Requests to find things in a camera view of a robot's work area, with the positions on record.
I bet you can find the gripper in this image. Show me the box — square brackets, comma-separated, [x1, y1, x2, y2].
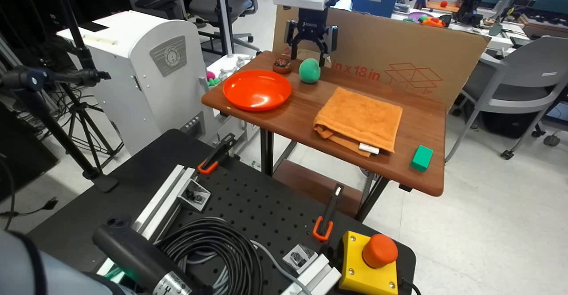
[284, 8, 339, 67]

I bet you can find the green plush toy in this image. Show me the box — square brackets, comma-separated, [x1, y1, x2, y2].
[299, 58, 321, 84]

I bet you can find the orange plate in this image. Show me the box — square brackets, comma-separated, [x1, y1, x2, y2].
[222, 69, 293, 112]

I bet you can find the small brown bowl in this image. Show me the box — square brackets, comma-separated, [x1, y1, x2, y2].
[272, 58, 292, 75]

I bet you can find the white pole stand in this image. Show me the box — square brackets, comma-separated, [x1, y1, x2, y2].
[206, 0, 257, 83]

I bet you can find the cardboard sheet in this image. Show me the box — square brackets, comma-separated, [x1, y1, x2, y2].
[272, 5, 491, 110]

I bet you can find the folded orange towel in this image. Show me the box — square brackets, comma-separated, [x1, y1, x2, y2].
[313, 87, 404, 158]

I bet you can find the black office chair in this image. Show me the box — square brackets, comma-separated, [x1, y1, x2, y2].
[124, 0, 263, 57]

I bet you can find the orange and black clamp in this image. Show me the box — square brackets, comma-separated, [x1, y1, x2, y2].
[312, 183, 345, 242]
[197, 133, 238, 175]

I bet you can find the green block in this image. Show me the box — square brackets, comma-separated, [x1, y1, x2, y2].
[409, 145, 434, 173]

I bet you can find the white machine cabinet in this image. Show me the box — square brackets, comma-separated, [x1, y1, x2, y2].
[56, 10, 223, 156]

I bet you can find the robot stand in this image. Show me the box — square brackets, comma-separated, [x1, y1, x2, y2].
[27, 129, 418, 295]

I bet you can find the cluttered white table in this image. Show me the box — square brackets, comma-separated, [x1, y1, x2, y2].
[390, 0, 568, 58]

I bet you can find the grey chair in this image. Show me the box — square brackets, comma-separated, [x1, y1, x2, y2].
[445, 35, 568, 161]

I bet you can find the yellow emergency stop button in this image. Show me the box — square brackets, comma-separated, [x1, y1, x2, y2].
[338, 230, 399, 295]

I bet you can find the aluminium rail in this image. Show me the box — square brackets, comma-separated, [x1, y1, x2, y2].
[279, 244, 343, 295]
[132, 164, 212, 243]

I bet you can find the coil of black cable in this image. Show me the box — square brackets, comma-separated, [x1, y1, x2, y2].
[156, 217, 265, 295]

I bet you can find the grey cable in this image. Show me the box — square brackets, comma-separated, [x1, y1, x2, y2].
[186, 239, 313, 295]

